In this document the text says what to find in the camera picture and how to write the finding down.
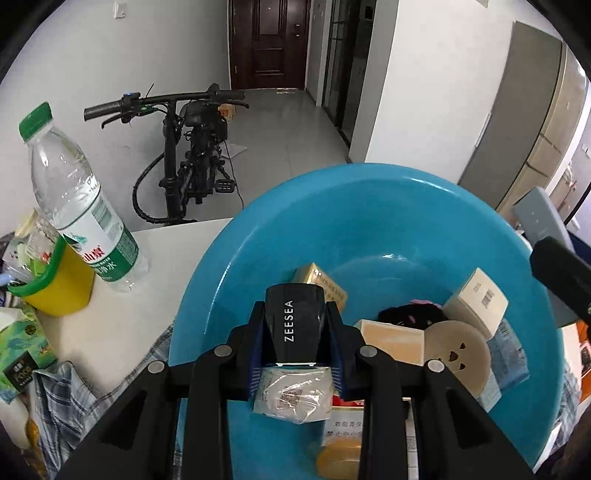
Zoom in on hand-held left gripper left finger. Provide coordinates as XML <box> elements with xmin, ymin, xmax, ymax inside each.
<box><xmin>54</xmin><ymin>301</ymin><xmax>279</xmax><ymax>480</ymax></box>

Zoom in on grey chair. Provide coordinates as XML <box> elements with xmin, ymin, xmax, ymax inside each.
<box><xmin>512</xmin><ymin>187</ymin><xmax>583</xmax><ymax>328</ymax></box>

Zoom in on white box with red print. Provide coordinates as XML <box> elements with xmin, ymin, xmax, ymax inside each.
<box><xmin>323</xmin><ymin>399</ymin><xmax>419</xmax><ymax>480</ymax></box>

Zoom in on black bicycle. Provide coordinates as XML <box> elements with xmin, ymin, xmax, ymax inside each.
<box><xmin>84</xmin><ymin>83</ymin><xmax>250</xmax><ymax>227</ymax></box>

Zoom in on green tissue pack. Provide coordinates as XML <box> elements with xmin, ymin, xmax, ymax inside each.
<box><xmin>0</xmin><ymin>305</ymin><xmax>60</xmax><ymax>404</ymax></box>

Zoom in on black cosmetic box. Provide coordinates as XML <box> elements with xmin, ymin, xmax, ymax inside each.
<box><xmin>264</xmin><ymin>284</ymin><xmax>328</xmax><ymax>368</ymax></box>

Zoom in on clear water bottle green cap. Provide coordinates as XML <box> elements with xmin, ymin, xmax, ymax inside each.
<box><xmin>18</xmin><ymin>102</ymin><xmax>149</xmax><ymax>294</ymax></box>

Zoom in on black framed glass door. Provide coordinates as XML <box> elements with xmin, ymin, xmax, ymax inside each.
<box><xmin>321</xmin><ymin>0</ymin><xmax>370</xmax><ymax>139</ymax></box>

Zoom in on cream box with barcode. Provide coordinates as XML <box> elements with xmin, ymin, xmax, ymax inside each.
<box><xmin>443</xmin><ymin>268</ymin><xmax>509</xmax><ymax>340</ymax></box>

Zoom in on yellow bin with green rim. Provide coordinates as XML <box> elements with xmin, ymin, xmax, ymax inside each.
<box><xmin>7</xmin><ymin>235</ymin><xmax>96</xmax><ymax>317</ymax></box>

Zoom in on blue plaid shirt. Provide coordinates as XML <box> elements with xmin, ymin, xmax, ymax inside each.
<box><xmin>28</xmin><ymin>323</ymin><xmax>185</xmax><ymax>480</ymax></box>

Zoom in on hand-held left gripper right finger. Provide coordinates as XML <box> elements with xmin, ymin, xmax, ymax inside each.
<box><xmin>322</xmin><ymin>303</ymin><xmax>536</xmax><ymax>480</ymax></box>

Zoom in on light blue packet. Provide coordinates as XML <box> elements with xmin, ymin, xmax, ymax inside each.
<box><xmin>480</xmin><ymin>318</ymin><xmax>529</xmax><ymax>414</ymax></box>

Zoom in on orange beige box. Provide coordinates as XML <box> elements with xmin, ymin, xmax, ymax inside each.
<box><xmin>355</xmin><ymin>319</ymin><xmax>428</xmax><ymax>365</ymax></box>

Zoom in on dark brown door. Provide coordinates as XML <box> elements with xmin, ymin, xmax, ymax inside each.
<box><xmin>229</xmin><ymin>0</ymin><xmax>311</xmax><ymax>90</ymax></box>

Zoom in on blue plastic basin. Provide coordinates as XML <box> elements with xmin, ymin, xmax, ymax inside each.
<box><xmin>168</xmin><ymin>162</ymin><xmax>578</xmax><ymax>480</ymax></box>

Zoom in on gold box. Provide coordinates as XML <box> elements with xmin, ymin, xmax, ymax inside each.
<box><xmin>292</xmin><ymin>262</ymin><xmax>348</xmax><ymax>311</ymax></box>

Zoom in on grey beige refrigerator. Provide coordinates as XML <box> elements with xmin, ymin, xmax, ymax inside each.
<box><xmin>457</xmin><ymin>21</ymin><xmax>591</xmax><ymax>213</ymax></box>

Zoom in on black bunny hair tie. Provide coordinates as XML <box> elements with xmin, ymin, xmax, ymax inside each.
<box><xmin>378</xmin><ymin>299</ymin><xmax>451</xmax><ymax>330</ymax></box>

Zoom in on clear sachet packet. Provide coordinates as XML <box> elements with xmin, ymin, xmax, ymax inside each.
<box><xmin>252</xmin><ymin>364</ymin><xmax>334</xmax><ymax>424</ymax></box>

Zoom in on orange sponge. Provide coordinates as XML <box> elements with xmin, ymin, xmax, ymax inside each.
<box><xmin>316</xmin><ymin>436</ymin><xmax>363</xmax><ymax>479</ymax></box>

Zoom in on crumpled plastic packaging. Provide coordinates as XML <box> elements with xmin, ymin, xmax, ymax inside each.
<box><xmin>2</xmin><ymin>208</ymin><xmax>65</xmax><ymax>287</ymax></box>

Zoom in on round brown powder puff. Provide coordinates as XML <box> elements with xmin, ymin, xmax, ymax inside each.
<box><xmin>422</xmin><ymin>319</ymin><xmax>492</xmax><ymax>411</ymax></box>

